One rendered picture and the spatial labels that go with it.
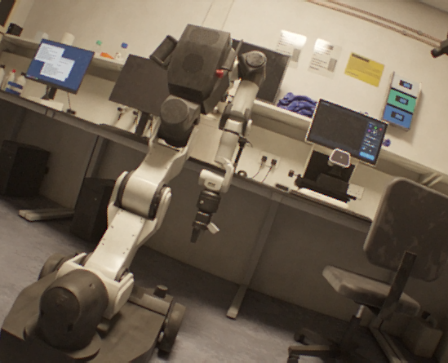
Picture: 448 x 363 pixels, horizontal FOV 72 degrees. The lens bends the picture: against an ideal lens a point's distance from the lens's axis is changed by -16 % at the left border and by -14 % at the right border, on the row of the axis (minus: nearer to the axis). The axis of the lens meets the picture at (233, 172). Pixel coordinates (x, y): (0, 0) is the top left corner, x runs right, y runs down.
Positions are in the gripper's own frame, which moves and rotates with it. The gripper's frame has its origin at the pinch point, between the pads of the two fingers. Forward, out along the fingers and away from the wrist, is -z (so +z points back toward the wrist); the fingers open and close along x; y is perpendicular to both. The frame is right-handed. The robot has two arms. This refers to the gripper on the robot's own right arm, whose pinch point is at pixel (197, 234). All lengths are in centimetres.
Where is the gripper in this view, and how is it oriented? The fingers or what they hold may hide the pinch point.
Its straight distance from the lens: 147.7
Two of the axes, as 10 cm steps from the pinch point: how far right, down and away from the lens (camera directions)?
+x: 1.0, 1.1, 9.9
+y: -9.4, -3.0, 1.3
